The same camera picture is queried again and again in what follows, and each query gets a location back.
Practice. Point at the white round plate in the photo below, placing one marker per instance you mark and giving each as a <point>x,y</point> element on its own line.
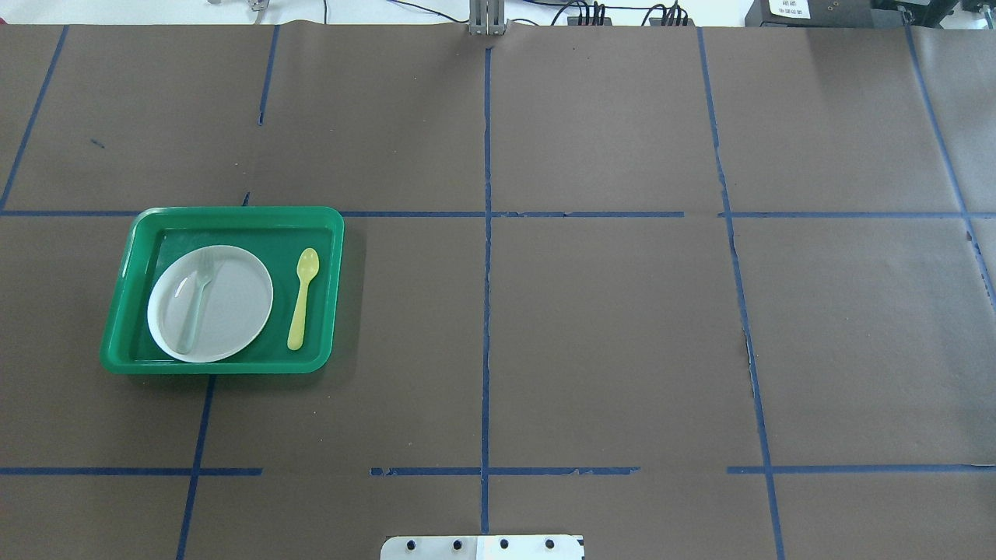
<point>237,307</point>

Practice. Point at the grey aluminium post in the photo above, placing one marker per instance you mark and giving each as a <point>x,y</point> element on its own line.
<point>487,18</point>

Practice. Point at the black power strip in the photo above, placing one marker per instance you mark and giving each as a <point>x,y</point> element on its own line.
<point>589,14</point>
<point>667,15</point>

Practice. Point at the green plastic tray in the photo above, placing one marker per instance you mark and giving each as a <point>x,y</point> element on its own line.
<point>277,236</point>

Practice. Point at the black power strip right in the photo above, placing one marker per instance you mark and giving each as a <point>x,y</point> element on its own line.
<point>667,15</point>

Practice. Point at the yellow plastic spoon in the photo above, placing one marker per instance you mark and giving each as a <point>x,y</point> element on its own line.
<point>307,267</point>

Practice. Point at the black power strip left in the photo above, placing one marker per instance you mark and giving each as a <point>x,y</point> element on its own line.
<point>589,14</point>

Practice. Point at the silver metal mounting plate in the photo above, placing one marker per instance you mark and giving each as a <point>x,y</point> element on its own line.
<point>514,546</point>

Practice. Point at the black box with label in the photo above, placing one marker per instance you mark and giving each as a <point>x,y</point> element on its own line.
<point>811,14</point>

